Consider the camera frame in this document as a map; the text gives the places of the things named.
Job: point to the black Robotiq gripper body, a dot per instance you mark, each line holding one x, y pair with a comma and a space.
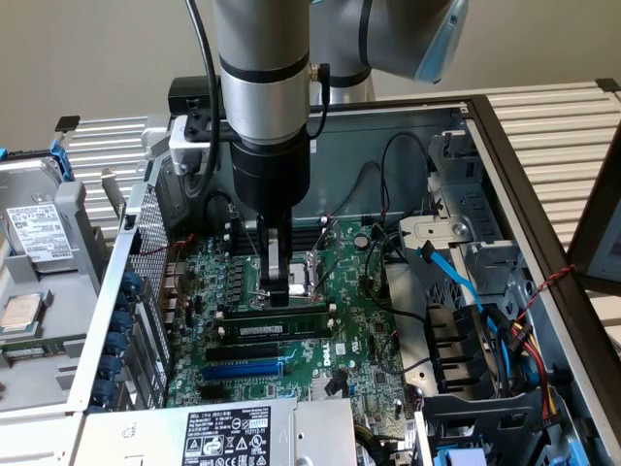
271, 179

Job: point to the green RAM stick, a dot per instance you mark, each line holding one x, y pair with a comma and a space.
29, 350
301, 326

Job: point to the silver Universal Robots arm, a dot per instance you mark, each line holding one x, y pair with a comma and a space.
262, 107

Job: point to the black RAM slot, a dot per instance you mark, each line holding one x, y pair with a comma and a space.
310, 308
303, 236
276, 341
303, 230
303, 242

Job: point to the CPU socket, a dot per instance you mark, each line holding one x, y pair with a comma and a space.
304, 287

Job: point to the thin metal locking lever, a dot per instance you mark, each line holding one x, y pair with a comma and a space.
245, 231

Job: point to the green Dell motherboard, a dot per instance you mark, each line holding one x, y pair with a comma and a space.
349, 301

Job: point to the long black expansion slot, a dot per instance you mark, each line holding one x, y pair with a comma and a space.
242, 352

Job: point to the open PC case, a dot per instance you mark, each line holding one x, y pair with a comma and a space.
349, 160

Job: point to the blue expansion slot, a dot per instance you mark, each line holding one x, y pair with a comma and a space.
242, 370

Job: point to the round coin battery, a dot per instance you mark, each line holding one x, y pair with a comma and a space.
361, 240

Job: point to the silver chipset heatsink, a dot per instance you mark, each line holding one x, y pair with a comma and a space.
317, 388

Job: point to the black box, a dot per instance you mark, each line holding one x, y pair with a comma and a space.
186, 92

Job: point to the grey case latch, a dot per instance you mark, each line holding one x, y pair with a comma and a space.
155, 141

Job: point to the short black expansion slot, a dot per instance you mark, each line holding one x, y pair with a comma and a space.
216, 393

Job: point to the blue expansion card retainer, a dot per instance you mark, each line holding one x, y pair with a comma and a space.
119, 321

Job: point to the silver metal disk bay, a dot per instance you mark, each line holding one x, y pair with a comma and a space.
436, 233

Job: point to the black plastic disk bay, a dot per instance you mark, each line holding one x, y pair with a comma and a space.
456, 340

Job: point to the silver power supply with label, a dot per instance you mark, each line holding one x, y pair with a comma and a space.
145, 437

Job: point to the silver hard disk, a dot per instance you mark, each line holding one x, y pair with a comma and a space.
39, 233

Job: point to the blue plastic tab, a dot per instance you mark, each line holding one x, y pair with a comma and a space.
458, 458

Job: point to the silver CPU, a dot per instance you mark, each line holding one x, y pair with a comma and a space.
19, 313

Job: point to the black framed panel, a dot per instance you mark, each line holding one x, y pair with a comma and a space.
589, 233

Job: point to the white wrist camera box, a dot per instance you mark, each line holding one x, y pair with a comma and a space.
182, 150

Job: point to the metal slot bracket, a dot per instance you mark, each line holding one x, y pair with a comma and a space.
110, 194

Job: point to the blue plastic bracket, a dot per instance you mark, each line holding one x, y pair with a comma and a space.
60, 162

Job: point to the black plastic frame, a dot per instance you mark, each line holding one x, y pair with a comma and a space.
485, 408

